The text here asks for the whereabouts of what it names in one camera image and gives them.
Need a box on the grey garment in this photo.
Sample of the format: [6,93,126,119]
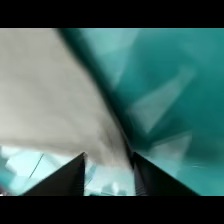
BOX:
[0,28,134,169]

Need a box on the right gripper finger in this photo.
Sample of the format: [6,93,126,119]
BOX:
[22,151,88,197]

